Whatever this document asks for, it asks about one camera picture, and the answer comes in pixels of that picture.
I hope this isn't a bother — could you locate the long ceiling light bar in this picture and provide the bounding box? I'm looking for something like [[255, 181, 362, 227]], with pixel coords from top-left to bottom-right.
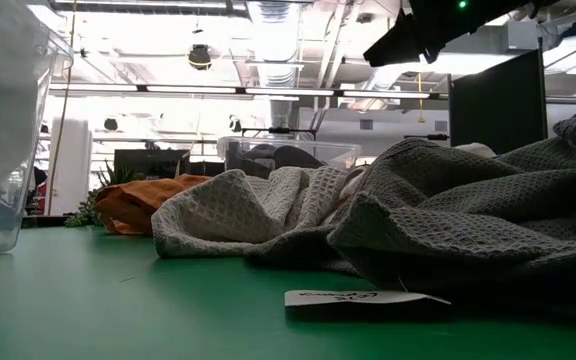
[[47, 83, 576, 106]]

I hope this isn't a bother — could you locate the yellow hanging cord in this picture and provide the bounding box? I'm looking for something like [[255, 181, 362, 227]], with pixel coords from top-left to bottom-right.
[[416, 72, 427, 125]]

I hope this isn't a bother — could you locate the silver ventilation duct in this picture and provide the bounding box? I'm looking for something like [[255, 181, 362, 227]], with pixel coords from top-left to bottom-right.
[[245, 0, 302, 129]]

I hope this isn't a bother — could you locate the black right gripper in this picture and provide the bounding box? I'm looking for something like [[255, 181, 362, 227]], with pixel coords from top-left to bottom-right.
[[363, 0, 559, 68]]

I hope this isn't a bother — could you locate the potted succulent plant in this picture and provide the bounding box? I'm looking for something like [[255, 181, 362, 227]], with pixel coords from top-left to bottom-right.
[[63, 162, 142, 229]]

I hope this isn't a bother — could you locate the black background monitor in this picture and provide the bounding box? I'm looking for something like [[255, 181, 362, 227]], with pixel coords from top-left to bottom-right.
[[113, 148, 192, 180]]

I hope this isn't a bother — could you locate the white pillar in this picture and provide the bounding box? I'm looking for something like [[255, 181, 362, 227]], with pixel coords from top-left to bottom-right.
[[47, 117, 93, 217]]

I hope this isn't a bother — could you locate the clear plastic bin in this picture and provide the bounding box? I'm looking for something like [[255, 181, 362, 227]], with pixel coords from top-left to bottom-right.
[[0, 0, 75, 257], [216, 135, 364, 176]]

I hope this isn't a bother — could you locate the black desk lamp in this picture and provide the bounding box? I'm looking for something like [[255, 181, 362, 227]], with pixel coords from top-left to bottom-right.
[[403, 132, 450, 142], [240, 127, 318, 141]]

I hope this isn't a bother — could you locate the black partition panel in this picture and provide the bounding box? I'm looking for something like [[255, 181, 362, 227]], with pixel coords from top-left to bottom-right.
[[448, 37, 550, 155]]

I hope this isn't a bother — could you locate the grey waffle towel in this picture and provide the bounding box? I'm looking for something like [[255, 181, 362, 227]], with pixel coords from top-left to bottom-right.
[[242, 102, 576, 321]]

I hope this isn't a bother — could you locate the black ceiling dome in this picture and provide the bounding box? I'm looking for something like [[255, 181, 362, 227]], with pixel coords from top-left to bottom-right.
[[187, 43, 213, 71]]

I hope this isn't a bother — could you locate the orange cloth towel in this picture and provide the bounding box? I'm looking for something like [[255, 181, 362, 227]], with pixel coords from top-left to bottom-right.
[[172, 173, 214, 191], [92, 174, 209, 237]]

